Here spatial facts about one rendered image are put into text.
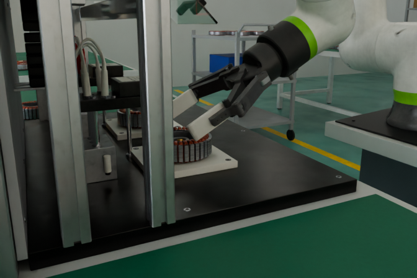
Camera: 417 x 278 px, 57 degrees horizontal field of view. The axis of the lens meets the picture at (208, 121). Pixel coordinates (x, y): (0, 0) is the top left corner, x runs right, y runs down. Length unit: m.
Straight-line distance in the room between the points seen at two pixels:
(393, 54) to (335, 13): 0.33
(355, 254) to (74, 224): 0.32
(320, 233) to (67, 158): 0.32
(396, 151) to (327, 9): 0.38
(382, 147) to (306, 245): 0.53
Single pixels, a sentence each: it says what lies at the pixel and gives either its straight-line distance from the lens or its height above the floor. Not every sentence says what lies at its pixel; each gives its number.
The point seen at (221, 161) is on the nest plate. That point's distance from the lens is 0.65.
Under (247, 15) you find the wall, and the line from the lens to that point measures 6.91.
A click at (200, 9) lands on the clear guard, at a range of 0.86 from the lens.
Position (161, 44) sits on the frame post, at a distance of 0.43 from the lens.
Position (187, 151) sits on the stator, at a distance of 0.63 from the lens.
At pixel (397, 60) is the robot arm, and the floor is 0.92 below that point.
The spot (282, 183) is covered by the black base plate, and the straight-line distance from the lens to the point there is 0.60.
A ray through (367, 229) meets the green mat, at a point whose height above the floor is 0.75.
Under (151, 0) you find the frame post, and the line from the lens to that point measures 0.42.
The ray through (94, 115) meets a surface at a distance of 0.60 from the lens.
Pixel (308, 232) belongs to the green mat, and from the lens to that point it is 0.52.
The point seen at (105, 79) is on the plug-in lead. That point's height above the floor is 0.93.
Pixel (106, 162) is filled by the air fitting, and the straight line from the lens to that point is 0.60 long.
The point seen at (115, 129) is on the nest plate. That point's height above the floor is 0.78.
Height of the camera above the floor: 1.01
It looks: 14 degrees down
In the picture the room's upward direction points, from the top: straight up
